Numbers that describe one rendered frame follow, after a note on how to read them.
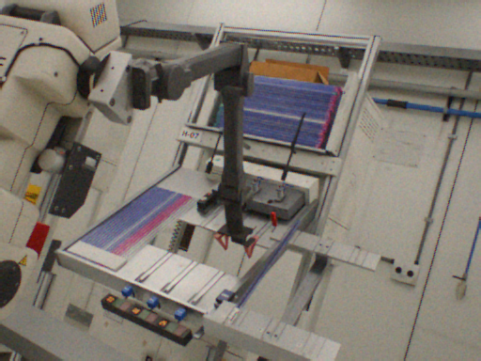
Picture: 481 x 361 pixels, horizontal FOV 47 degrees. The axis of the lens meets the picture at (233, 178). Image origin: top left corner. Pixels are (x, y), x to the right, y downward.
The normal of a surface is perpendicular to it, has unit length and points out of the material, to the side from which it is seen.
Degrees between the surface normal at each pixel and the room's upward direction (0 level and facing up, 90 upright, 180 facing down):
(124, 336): 90
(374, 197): 90
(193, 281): 44
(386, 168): 90
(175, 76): 90
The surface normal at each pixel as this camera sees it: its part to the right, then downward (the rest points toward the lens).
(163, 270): -0.10, -0.86
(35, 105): 0.89, 0.25
